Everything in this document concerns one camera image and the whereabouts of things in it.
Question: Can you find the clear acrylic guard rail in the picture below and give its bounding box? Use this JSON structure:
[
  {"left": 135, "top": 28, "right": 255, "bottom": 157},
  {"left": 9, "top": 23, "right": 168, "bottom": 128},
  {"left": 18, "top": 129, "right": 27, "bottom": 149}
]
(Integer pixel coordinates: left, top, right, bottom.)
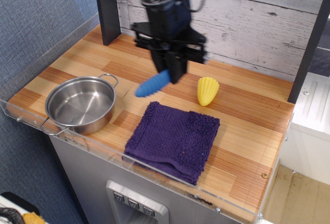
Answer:
[{"left": 8, "top": 16, "right": 293, "bottom": 223}]

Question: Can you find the blue handled metal spoon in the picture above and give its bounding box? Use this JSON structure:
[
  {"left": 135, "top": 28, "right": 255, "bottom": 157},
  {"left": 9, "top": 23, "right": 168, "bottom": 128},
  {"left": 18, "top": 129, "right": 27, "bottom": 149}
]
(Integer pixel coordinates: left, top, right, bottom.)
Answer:
[{"left": 135, "top": 70, "right": 171, "bottom": 97}]

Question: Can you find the purple folded cloth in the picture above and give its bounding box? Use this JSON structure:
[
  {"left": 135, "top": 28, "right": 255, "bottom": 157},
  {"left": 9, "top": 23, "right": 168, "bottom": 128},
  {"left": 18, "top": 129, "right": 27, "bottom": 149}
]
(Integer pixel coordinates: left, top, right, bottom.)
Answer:
[{"left": 124, "top": 102, "right": 220, "bottom": 185}]

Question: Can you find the yellow toy corn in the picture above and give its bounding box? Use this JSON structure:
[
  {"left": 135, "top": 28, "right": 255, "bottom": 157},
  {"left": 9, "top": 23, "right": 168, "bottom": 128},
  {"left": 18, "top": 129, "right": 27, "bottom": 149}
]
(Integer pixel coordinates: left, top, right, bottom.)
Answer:
[{"left": 197, "top": 77, "right": 219, "bottom": 106}]

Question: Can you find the dark right shelf post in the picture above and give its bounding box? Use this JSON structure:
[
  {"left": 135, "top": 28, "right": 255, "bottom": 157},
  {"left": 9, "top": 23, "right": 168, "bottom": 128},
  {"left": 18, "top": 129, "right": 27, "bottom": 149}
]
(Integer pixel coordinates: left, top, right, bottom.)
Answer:
[{"left": 287, "top": 0, "right": 329, "bottom": 104}]

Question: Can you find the white toy sink unit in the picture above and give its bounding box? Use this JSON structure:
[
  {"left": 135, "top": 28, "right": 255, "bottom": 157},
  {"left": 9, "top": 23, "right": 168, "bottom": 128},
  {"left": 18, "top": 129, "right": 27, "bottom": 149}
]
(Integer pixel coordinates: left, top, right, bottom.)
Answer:
[{"left": 279, "top": 73, "right": 329, "bottom": 184}]

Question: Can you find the grey toy fridge cabinet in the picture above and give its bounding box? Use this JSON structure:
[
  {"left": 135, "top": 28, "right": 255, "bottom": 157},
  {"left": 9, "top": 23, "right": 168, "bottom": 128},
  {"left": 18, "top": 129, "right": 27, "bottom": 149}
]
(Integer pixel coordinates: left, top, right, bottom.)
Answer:
[{"left": 48, "top": 133, "right": 248, "bottom": 224}]

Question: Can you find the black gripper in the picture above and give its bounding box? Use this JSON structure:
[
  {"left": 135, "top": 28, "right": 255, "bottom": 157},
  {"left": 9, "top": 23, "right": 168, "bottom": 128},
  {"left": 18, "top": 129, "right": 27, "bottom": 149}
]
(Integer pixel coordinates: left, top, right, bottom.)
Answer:
[{"left": 131, "top": 2, "right": 207, "bottom": 84}]

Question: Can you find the silver dispenser button panel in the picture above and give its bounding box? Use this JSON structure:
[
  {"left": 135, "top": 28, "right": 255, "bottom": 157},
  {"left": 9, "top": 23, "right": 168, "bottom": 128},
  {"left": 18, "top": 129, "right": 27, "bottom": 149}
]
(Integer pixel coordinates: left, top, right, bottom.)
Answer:
[{"left": 106, "top": 180, "right": 170, "bottom": 223}]

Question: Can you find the dark left shelf post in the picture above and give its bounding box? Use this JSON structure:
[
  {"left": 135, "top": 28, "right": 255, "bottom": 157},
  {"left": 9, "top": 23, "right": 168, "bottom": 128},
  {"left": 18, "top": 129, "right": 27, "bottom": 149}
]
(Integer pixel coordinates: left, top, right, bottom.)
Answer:
[{"left": 96, "top": 0, "right": 121, "bottom": 45}]

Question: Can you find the yellow object at corner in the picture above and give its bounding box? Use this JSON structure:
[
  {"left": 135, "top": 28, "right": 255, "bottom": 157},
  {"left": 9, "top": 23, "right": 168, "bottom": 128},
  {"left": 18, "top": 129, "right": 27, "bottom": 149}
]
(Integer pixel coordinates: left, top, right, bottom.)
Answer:
[{"left": 22, "top": 212, "right": 46, "bottom": 224}]

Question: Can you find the stainless steel pan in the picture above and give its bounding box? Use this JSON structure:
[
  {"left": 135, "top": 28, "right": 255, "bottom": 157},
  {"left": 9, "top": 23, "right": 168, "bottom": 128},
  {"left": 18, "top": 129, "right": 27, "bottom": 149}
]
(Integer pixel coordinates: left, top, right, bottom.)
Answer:
[{"left": 40, "top": 73, "right": 119, "bottom": 136}]

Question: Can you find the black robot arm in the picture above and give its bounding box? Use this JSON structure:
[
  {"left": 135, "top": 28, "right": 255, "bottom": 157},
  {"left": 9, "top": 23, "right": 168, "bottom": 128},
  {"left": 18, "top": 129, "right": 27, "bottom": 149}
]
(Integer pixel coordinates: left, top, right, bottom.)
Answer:
[{"left": 131, "top": 0, "right": 206, "bottom": 84}]

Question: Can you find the dark shelf post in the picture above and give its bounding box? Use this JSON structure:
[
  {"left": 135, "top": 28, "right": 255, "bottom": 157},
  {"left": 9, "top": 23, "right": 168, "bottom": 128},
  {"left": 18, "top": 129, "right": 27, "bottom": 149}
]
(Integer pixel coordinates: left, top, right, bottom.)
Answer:
[
  {"left": 96, "top": 0, "right": 121, "bottom": 45},
  {"left": 287, "top": 0, "right": 329, "bottom": 104}
]

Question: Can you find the black mesh item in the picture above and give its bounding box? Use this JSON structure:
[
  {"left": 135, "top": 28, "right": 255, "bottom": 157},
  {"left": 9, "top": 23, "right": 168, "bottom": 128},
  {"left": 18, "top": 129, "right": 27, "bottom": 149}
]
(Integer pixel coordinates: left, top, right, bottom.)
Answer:
[{"left": 1, "top": 207, "right": 25, "bottom": 224}]

